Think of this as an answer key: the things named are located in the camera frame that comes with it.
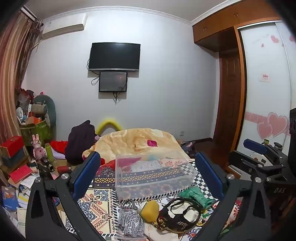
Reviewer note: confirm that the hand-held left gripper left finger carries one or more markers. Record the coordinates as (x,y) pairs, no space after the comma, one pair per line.
(85,176)

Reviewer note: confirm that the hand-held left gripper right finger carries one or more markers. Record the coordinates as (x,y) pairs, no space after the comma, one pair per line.
(208,176)

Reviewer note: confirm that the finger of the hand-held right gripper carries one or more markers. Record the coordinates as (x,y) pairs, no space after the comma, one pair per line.
(254,144)
(245,164)

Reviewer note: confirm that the green cloth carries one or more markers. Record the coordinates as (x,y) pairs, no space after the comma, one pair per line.
(196,197)

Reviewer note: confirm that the clear plastic storage box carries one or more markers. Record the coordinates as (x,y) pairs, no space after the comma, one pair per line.
(150,185)

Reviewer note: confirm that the yellow sponge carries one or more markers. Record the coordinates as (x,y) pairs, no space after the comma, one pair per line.
(150,212)

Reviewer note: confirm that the small pink heart sticker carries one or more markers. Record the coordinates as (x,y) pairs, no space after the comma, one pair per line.
(264,129)

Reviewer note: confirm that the red thermos flask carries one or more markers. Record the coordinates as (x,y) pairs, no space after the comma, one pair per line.
(63,169)

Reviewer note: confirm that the red patterned pillow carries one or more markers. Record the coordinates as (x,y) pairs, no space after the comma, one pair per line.
(106,165)

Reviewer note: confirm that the large pink heart sticker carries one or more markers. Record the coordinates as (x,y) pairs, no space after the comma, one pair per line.
(277,124)

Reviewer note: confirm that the colourful patterned bed sheet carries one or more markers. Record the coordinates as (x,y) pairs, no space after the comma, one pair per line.
(99,208)

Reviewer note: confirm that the dark purple backpack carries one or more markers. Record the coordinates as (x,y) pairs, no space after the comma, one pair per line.
(78,141)

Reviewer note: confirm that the red cloth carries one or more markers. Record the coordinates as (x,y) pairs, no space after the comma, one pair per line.
(60,146)

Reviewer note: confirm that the black flashlight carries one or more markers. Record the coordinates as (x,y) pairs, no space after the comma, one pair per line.
(47,163)

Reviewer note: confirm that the green bottle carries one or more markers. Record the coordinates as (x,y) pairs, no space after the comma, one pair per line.
(49,153)

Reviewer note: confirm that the brown wooden door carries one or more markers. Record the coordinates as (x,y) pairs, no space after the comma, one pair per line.
(229,97)

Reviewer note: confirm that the pink rabbit toy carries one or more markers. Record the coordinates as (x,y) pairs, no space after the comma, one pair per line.
(38,148)

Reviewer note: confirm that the beige fleece blanket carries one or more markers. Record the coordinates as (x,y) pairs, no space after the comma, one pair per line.
(129,141)

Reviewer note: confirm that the yellow foam tube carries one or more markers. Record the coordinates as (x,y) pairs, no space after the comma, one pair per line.
(107,121)

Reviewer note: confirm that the pile of papers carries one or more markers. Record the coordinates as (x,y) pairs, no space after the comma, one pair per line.
(25,187)

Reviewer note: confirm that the green storage bag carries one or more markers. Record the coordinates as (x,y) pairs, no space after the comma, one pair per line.
(41,132)

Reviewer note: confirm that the red book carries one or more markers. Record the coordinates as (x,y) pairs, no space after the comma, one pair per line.
(20,173)

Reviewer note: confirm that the red white paper label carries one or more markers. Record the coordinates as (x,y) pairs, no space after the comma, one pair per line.
(265,77)

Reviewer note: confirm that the dark grey box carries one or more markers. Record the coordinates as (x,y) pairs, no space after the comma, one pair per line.
(15,157)

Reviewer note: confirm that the grey plush toy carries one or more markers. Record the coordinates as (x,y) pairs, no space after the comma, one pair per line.
(49,106)

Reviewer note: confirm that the blue booklet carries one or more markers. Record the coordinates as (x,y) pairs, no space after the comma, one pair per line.
(9,197)

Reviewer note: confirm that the red box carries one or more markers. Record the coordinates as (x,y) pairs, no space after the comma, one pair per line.
(12,143)

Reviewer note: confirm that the wooden wardrobe with white doors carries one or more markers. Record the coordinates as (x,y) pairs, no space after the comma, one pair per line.
(261,58)

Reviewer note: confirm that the small white fan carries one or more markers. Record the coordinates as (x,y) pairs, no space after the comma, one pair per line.
(20,113)

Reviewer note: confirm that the striped brown curtain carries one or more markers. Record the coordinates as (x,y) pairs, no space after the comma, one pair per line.
(13,69)

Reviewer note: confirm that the white air conditioner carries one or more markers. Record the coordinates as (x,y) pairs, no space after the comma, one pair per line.
(64,25)

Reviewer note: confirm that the small black wall monitor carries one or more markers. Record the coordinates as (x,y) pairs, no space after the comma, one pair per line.
(112,81)

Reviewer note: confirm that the black wall television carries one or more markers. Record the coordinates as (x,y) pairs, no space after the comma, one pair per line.
(114,55)

